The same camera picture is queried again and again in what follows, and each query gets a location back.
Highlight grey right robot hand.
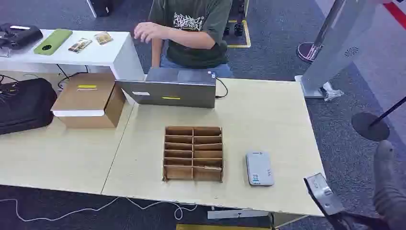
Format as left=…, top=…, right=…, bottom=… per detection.
left=372, top=139, right=406, bottom=230

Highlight yellow forest print card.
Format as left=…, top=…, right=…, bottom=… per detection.
left=94, top=31, right=114, bottom=46

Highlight black round base pole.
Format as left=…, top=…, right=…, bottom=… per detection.
left=351, top=95, right=406, bottom=142

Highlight white card reader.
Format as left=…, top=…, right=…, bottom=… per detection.
left=245, top=150, right=275, bottom=187

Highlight silver pillar stand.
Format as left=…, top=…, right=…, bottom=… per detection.
left=294, top=0, right=381, bottom=102

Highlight dark round stand base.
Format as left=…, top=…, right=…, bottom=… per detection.
left=296, top=42, right=324, bottom=63

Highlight yellow board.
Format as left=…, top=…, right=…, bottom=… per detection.
left=176, top=223, right=272, bottom=230

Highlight wooden card box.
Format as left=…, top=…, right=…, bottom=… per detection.
left=162, top=126, right=225, bottom=183

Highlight yellow floor tape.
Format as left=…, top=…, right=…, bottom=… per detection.
left=226, top=19, right=251, bottom=49

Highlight black cart wheels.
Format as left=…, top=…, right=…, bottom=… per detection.
left=223, top=22, right=245, bottom=37

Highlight person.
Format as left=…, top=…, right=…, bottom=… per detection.
left=147, top=0, right=236, bottom=79

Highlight grey laptop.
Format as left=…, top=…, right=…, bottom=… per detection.
left=114, top=67, right=217, bottom=109

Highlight person's hand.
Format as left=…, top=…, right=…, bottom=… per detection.
left=134, top=21, right=168, bottom=44

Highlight brown cardboard box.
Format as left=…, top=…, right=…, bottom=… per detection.
left=50, top=73, right=127, bottom=129

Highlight white side table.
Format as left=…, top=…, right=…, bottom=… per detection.
left=0, top=29, right=145, bottom=82

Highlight dark print card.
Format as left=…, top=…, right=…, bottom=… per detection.
left=68, top=37, right=93, bottom=54

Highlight black cabinet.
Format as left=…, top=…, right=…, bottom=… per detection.
left=86, top=0, right=112, bottom=18

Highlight green phone case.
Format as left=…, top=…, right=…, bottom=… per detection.
left=33, top=28, right=74, bottom=56

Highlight black bag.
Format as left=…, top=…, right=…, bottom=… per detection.
left=0, top=78, right=58, bottom=136

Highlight black device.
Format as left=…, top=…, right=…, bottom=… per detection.
left=0, top=23, right=44, bottom=50

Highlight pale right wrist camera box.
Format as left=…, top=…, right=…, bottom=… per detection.
left=303, top=172, right=345, bottom=217

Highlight black laptop cable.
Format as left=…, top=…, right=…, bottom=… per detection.
left=215, top=78, right=229, bottom=99

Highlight white floor cable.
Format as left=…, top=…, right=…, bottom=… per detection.
left=0, top=196, right=198, bottom=223

